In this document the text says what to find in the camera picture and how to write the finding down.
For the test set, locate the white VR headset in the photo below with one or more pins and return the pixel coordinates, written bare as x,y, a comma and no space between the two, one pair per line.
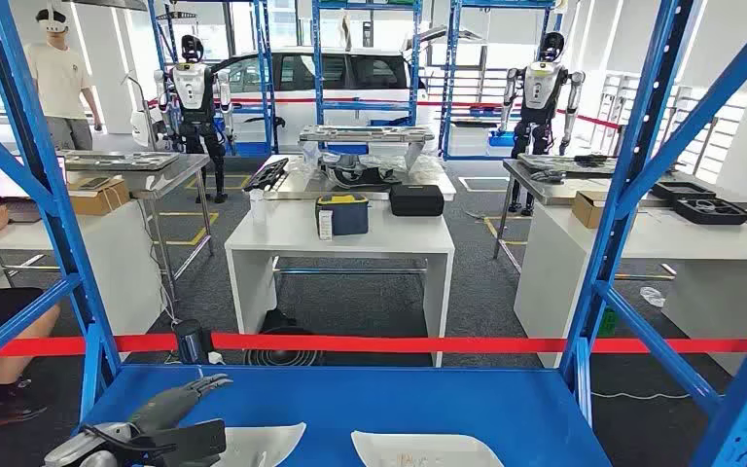
51,22

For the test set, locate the white table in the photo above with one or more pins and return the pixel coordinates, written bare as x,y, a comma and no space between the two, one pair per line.
702,245
348,238
116,258

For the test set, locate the grey metal jig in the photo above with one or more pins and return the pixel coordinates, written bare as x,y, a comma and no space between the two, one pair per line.
119,160
367,134
554,161

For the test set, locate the person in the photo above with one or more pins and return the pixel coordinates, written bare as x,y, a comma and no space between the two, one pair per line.
58,80
6,309

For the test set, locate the blue yellow case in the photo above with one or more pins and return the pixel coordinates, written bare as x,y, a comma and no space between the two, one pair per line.
348,219

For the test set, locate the white car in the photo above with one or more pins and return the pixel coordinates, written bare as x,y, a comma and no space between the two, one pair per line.
296,119

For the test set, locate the clear plastic bag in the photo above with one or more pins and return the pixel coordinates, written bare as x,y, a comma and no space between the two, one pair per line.
652,296

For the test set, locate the laptop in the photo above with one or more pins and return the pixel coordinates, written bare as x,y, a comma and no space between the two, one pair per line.
11,180

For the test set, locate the green plastic crate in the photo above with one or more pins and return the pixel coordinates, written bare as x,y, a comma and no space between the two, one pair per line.
607,322

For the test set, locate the black ribbed round object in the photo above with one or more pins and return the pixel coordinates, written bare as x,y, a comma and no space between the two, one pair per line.
283,351

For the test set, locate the black plastic tray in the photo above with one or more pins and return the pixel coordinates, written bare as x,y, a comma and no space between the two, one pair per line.
683,190
712,213

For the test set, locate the white metal railing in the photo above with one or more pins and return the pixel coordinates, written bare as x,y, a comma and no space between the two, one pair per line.
708,129

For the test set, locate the blue metal shelf rack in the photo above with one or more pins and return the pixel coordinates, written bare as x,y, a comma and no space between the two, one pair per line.
451,64
263,77
317,64
373,406

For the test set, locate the black case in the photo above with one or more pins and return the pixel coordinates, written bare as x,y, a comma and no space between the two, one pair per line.
416,201

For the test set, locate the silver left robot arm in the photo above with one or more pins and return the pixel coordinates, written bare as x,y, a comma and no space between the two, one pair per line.
67,451

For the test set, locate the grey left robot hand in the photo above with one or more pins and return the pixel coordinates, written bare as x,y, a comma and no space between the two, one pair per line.
161,406

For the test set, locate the cardboard box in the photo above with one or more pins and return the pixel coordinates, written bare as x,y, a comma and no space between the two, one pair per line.
99,200
587,209

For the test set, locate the black stanchion post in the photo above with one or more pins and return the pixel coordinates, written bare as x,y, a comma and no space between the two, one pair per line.
192,341

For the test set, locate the clear plastic bottle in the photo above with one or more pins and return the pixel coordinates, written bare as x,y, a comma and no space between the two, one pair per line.
257,209

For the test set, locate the white curved plastic part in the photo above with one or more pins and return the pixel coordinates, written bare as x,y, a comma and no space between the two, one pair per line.
425,450
261,446

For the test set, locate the red barrier tape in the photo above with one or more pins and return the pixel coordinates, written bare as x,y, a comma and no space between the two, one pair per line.
596,121
380,343

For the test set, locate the black car trim part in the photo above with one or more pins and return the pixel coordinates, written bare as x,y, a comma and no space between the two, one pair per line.
267,174

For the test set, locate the black white humanoid robot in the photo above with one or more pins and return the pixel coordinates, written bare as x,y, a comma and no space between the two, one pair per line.
194,90
541,90

